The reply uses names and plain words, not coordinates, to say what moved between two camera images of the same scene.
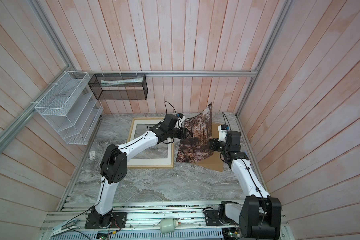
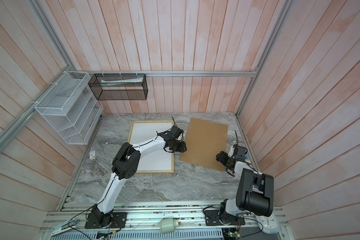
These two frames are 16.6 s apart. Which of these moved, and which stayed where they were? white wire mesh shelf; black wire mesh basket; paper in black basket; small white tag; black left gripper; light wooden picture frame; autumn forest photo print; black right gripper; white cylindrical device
Moved: light wooden picture frame; autumn forest photo print; black right gripper; black left gripper
Stayed: paper in black basket; white wire mesh shelf; white cylindrical device; small white tag; black wire mesh basket
